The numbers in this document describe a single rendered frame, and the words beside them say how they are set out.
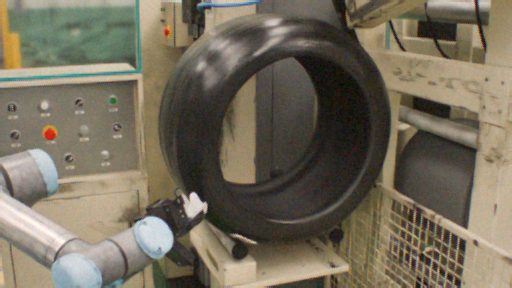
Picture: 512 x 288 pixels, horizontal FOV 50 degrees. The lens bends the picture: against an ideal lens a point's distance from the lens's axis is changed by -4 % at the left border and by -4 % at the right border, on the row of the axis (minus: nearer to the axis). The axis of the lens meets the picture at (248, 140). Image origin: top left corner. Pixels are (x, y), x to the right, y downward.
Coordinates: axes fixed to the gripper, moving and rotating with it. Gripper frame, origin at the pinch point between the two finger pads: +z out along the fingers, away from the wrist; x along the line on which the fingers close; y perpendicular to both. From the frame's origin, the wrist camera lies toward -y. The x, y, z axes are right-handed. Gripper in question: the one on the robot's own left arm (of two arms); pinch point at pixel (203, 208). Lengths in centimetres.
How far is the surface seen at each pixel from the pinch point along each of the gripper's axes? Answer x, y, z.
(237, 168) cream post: 18.0, -4.0, 42.1
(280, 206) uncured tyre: 4.1, -16.8, 36.6
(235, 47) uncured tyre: -16.6, 32.3, 12.5
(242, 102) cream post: 10.0, 15.1, 46.2
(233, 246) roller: 2.1, -14.2, 7.3
